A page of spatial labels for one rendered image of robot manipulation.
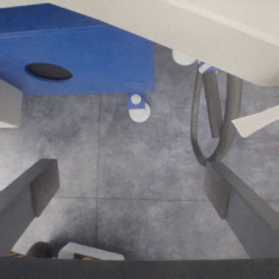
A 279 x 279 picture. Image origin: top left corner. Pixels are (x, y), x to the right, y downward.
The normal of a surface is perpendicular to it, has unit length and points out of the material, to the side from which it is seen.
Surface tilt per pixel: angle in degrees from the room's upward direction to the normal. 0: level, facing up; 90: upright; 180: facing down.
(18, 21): 0
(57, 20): 0
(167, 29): 90
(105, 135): 0
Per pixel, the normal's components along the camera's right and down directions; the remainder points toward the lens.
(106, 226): -0.08, -0.14
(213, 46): -0.45, 0.89
